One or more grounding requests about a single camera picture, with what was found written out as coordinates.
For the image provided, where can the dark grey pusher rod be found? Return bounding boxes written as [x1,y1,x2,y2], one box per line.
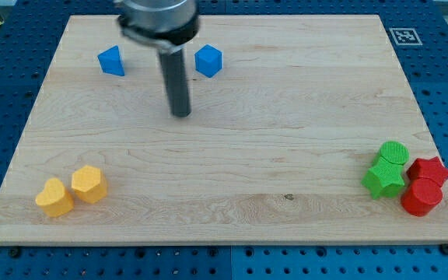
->
[158,49,191,117]

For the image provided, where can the blue triangle block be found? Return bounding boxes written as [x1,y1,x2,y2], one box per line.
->
[97,45,125,76]

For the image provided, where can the wooden board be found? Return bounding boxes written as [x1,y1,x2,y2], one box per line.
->
[0,15,448,247]

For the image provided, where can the blue cube block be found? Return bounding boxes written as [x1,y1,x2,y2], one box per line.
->
[194,44,222,78]

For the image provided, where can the yellow hexagon block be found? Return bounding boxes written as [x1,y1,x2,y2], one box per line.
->
[72,165,108,204]

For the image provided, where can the yellow heart block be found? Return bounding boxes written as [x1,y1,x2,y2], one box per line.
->
[35,177,75,218]

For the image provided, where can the white fiducial marker tag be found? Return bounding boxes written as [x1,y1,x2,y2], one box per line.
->
[390,27,422,46]

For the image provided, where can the green cylinder block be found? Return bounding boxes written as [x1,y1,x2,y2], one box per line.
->
[372,141,410,166]

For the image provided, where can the green star block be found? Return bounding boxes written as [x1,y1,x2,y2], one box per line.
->
[361,156,405,199]

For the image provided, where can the red star block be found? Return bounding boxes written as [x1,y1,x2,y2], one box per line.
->
[406,156,448,187]

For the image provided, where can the red cylinder block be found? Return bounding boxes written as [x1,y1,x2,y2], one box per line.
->
[401,178,443,217]

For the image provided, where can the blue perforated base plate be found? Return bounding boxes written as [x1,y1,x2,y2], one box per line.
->
[0,0,448,279]

